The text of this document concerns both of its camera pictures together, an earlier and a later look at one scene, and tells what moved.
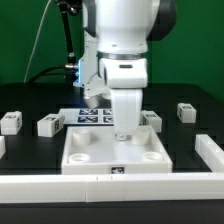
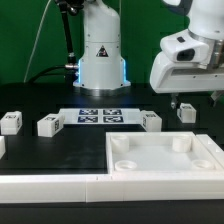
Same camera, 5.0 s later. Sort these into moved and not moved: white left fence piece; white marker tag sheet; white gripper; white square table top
Moved: white square table top; white gripper
Not moved: white left fence piece; white marker tag sheet
